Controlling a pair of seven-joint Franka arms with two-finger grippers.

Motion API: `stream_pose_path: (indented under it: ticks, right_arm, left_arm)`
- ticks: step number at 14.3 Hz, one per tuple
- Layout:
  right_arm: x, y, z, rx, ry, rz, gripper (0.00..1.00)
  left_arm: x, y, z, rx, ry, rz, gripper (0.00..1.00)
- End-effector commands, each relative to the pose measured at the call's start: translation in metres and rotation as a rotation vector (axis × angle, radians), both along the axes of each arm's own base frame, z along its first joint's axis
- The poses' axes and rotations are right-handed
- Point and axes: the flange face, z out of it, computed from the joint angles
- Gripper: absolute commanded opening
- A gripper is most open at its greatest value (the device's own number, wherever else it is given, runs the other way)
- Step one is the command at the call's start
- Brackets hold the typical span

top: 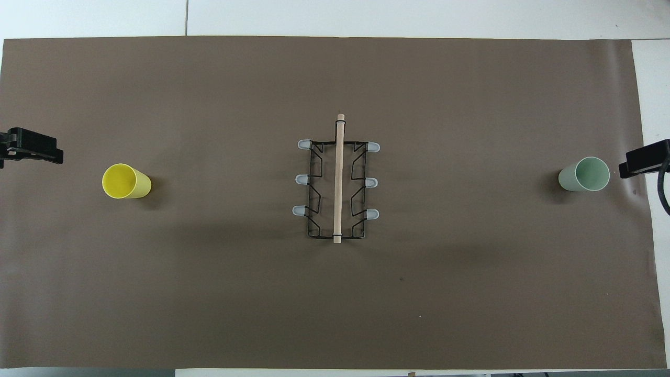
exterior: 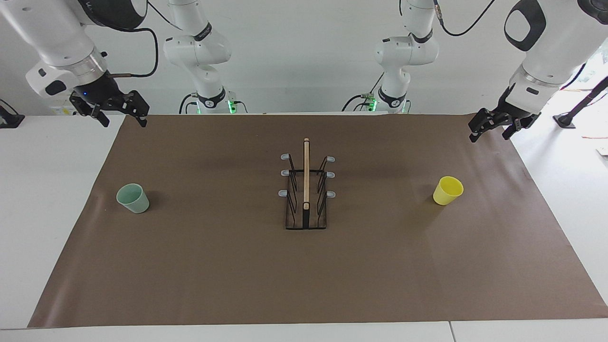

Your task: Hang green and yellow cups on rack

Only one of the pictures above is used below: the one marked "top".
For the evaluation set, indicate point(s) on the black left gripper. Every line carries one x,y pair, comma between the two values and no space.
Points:
4,149

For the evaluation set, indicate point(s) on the pale green plastic cup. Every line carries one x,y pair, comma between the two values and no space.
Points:
586,175

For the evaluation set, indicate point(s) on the yellow plastic cup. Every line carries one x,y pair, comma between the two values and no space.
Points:
124,181

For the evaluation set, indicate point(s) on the brown table mat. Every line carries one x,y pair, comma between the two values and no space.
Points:
209,288

